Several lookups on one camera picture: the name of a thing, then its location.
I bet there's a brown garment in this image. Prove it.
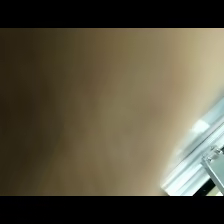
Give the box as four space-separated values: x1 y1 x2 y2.
0 27 224 197

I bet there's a silver frame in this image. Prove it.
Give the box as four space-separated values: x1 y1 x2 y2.
159 97 224 197

